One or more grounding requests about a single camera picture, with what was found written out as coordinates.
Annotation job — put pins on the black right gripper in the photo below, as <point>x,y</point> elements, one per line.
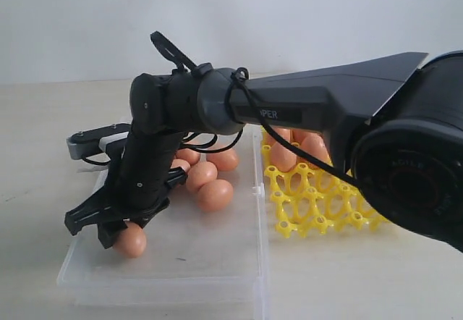
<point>139,190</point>

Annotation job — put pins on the brown egg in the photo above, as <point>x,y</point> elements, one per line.
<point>200,174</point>
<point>185,165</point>
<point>189,155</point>
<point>311,143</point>
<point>215,195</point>
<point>131,242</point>
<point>224,161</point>
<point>284,133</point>
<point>282,158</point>

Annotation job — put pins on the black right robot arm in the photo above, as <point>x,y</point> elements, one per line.
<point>392,127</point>

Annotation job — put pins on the clear plastic storage box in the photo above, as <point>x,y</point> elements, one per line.
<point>197,265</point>

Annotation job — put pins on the yellow plastic egg tray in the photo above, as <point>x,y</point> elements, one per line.
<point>307,200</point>

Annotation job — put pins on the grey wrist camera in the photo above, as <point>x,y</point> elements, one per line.
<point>84,144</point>

